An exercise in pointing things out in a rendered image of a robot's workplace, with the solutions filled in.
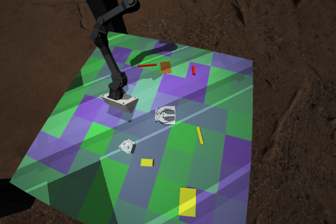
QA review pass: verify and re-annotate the brown square plate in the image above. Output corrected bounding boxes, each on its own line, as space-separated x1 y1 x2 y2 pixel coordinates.
160 61 172 73

